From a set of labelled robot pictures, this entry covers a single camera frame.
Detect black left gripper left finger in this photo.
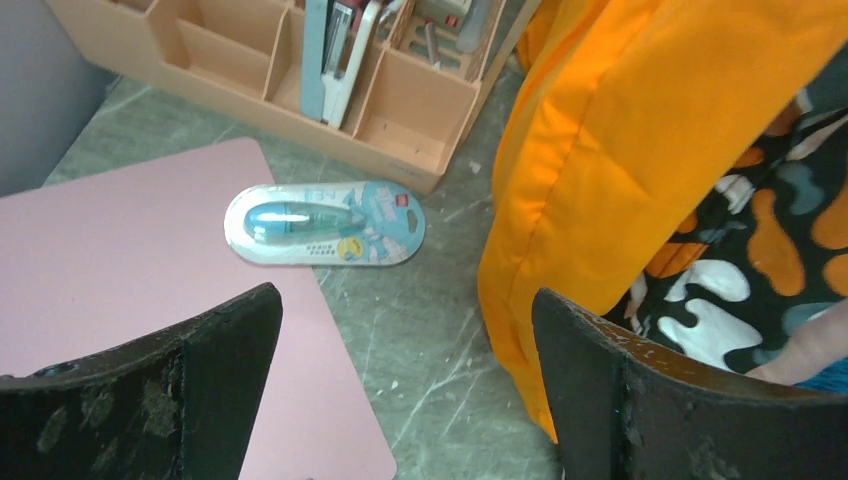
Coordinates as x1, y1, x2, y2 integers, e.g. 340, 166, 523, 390
1, 283, 283, 479

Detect peach desk organizer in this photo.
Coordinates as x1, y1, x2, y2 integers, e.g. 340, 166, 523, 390
50, 1, 504, 193

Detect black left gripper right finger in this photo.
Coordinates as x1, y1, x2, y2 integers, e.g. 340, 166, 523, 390
532, 289, 847, 479

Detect pink hanging shorts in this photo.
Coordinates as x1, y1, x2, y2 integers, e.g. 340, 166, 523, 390
746, 316, 847, 385

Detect white stapler in organizer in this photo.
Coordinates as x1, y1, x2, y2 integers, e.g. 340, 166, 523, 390
321, 1, 383, 129

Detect orange hanging shorts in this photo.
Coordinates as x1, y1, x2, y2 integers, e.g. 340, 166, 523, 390
478, 1, 847, 433

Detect blue correction tape package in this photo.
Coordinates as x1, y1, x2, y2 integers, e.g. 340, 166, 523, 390
223, 180, 427, 266

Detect black orange patterned shorts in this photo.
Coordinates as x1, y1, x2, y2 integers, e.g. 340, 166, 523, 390
606, 50, 847, 376

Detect pink clipboard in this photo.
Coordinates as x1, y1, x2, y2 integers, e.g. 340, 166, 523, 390
1, 137, 397, 479

